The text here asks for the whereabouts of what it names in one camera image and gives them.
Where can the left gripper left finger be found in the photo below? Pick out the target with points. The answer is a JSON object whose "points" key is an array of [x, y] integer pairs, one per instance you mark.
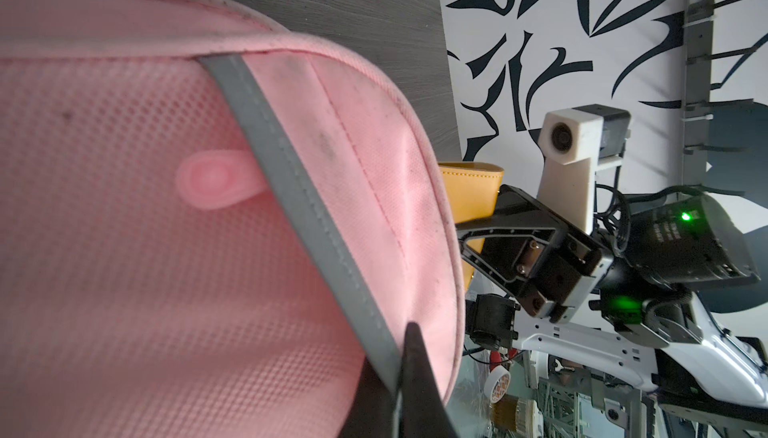
{"points": [[374, 410]]}

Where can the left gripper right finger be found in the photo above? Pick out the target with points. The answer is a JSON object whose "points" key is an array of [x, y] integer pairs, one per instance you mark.
{"points": [[423, 413]]}

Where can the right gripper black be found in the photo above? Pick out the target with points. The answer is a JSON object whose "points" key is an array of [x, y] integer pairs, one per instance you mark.
{"points": [[641, 269]]}

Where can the small yellow notebook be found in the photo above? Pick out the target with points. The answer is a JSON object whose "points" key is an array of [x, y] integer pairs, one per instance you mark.
{"points": [[472, 190]]}

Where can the pink student backpack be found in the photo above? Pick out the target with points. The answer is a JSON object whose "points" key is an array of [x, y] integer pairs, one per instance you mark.
{"points": [[208, 223]]}

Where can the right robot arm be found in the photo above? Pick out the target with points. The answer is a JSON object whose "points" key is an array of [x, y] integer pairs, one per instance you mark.
{"points": [[720, 382]]}

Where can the grey hook rack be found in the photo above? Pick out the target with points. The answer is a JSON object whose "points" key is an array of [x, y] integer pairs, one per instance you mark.
{"points": [[697, 108]]}

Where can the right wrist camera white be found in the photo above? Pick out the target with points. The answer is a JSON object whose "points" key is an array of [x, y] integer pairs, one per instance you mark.
{"points": [[576, 144]]}

